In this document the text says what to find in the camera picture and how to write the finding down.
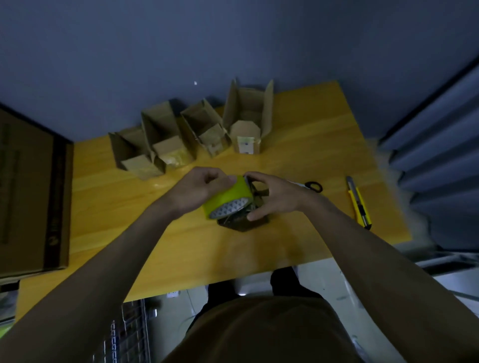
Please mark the person's left hand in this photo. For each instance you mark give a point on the person's left hand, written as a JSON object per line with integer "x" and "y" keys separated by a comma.
{"x": 194, "y": 190}

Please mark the person's right hand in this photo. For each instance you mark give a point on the person's right hand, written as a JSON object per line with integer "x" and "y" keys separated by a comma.
{"x": 284, "y": 194}

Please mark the yellow tape roll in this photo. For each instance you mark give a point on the yellow tape roll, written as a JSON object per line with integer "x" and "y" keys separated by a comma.
{"x": 228, "y": 194}

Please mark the small carton yellow tape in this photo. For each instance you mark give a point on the small carton yellow tape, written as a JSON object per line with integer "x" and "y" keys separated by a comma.
{"x": 170, "y": 151}

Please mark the black cardboard box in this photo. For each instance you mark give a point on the black cardboard box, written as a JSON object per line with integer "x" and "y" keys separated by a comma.
{"x": 239, "y": 223}

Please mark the small carton red label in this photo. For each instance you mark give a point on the small carton red label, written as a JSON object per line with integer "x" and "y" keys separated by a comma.
{"x": 213, "y": 136}

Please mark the brown box with white label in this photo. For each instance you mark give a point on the brown box with white label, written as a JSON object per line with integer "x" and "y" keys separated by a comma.
{"x": 245, "y": 132}

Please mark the person's right forearm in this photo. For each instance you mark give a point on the person's right forearm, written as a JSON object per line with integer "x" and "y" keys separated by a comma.
{"x": 381, "y": 276}

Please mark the person's left forearm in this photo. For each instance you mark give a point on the person's left forearm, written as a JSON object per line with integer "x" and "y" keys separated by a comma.
{"x": 82, "y": 291}

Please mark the person's black trousers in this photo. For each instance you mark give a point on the person's black trousers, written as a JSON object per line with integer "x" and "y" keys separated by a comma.
{"x": 284, "y": 284}

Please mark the person's brown shirt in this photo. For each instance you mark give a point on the person's brown shirt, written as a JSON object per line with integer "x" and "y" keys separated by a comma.
{"x": 262, "y": 333}

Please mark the yellow utility knife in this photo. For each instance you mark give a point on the yellow utility knife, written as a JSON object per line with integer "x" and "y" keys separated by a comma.
{"x": 359, "y": 203}

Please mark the white power strip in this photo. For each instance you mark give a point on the white power strip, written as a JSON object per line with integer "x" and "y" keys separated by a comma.
{"x": 173, "y": 294}

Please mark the grey pleated curtain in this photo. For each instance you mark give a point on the grey pleated curtain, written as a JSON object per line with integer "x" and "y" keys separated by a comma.
{"x": 441, "y": 161}

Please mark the large flat brown carton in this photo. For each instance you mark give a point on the large flat brown carton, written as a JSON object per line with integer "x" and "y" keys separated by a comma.
{"x": 30, "y": 198}

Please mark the white metal rack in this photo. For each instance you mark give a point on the white metal rack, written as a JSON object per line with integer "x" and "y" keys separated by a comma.
{"x": 456, "y": 284}

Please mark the yellow-green packet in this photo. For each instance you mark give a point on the yellow-green packet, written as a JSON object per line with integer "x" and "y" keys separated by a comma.
{"x": 5, "y": 329}

